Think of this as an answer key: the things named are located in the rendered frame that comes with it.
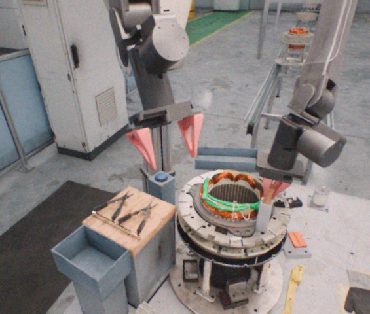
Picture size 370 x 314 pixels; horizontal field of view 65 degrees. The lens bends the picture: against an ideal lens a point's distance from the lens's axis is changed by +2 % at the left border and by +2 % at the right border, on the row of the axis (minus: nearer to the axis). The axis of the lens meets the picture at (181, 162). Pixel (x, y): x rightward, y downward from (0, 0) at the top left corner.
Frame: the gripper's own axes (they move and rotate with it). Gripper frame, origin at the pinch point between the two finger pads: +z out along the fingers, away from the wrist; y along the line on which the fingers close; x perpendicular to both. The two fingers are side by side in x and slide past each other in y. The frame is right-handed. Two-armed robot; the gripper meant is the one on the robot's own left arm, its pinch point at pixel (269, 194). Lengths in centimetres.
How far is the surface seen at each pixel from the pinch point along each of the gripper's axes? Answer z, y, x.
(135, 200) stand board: 18.0, -36.1, 5.3
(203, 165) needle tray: 18.4, -19.6, 33.3
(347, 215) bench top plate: 38, 43, 50
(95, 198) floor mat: 131, -115, 113
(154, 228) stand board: 17.1, -26.8, -4.5
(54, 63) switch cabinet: 38, -177, 168
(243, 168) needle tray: 17.2, -4.8, 35.7
